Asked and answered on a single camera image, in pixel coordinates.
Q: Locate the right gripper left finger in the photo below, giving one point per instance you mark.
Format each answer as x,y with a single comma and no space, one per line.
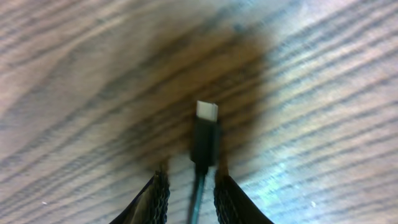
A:
151,203

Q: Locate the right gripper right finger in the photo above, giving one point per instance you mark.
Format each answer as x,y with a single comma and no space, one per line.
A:
233,206

